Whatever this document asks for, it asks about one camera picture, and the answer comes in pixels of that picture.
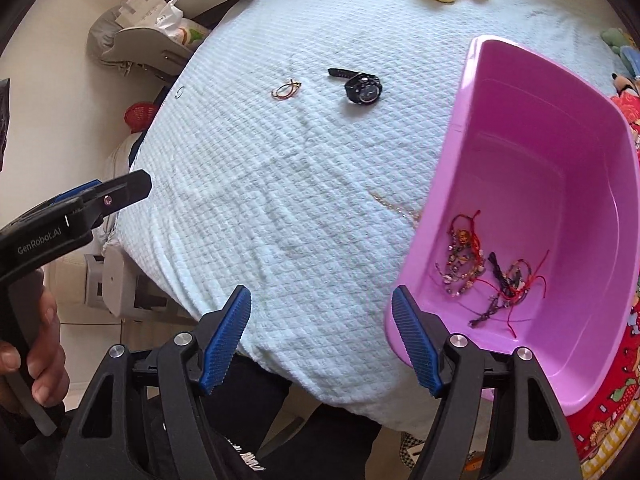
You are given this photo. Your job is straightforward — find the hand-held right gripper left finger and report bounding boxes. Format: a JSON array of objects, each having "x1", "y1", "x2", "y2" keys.
[{"x1": 55, "y1": 284, "x2": 252, "y2": 480}]

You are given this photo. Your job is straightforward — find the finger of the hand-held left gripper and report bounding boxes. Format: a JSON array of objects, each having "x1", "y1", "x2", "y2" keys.
[{"x1": 47, "y1": 170, "x2": 152, "y2": 226}]

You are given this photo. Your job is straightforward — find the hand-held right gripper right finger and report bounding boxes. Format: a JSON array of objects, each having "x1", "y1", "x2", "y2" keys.
[{"x1": 391, "y1": 285, "x2": 583, "y2": 480}]

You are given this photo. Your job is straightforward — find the gold braided bracelet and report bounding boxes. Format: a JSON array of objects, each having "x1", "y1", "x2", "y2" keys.
[{"x1": 435, "y1": 255, "x2": 486, "y2": 296}]

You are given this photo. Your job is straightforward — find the black cord with metal charms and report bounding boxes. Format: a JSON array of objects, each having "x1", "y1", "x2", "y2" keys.
[{"x1": 469, "y1": 251, "x2": 521, "y2": 328}]

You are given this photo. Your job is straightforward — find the red cord bracelet gold bead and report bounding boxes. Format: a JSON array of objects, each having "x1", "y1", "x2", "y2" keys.
[{"x1": 446, "y1": 209, "x2": 488, "y2": 273}]

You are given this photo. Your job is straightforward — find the red string bracelet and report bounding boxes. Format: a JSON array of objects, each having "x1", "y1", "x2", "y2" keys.
[{"x1": 480, "y1": 250, "x2": 551, "y2": 336}]

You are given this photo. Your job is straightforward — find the pink plastic bin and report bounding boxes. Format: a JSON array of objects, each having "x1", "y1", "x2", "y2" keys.
[{"x1": 385, "y1": 35, "x2": 640, "y2": 417}]

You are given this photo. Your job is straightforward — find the person's left hand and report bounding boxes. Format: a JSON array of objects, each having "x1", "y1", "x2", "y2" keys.
[{"x1": 0, "y1": 285, "x2": 71, "y2": 408}]

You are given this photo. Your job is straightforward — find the red basket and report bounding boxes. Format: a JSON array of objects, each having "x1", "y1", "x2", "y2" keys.
[{"x1": 124, "y1": 102, "x2": 160, "y2": 133}]

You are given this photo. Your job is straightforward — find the grey plastic stool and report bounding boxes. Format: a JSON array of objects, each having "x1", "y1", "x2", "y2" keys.
[{"x1": 82, "y1": 245, "x2": 191, "y2": 321}]

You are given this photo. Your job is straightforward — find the checkered cloth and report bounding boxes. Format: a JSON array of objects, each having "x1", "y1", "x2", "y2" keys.
[{"x1": 397, "y1": 430, "x2": 426, "y2": 471}]

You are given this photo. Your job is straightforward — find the person's dark pants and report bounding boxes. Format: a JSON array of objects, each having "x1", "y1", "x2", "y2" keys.
[{"x1": 205, "y1": 355, "x2": 386, "y2": 480}]

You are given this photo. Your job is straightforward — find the grey chair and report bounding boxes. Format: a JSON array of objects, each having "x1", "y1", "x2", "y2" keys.
[{"x1": 87, "y1": 6, "x2": 201, "y2": 83}]

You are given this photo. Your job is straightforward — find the white textured blanket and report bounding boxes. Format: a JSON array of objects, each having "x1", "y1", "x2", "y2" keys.
[{"x1": 102, "y1": 0, "x2": 631, "y2": 436}]

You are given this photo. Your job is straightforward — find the white plastic bags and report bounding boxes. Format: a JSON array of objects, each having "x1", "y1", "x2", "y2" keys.
[{"x1": 117, "y1": 0, "x2": 211, "y2": 46}]

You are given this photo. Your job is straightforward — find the red cartoon print quilt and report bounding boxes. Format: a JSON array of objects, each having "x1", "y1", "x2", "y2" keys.
[{"x1": 570, "y1": 110, "x2": 640, "y2": 466}]

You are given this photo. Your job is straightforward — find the black wrist watch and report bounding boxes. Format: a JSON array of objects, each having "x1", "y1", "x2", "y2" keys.
[{"x1": 327, "y1": 67, "x2": 383, "y2": 107}]

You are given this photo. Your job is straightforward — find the green plush toy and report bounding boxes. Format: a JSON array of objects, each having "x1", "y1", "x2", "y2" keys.
[{"x1": 600, "y1": 27, "x2": 640, "y2": 61}]

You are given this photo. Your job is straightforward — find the brown cord bracelet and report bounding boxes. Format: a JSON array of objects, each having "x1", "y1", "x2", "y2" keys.
[{"x1": 271, "y1": 79, "x2": 302, "y2": 101}]

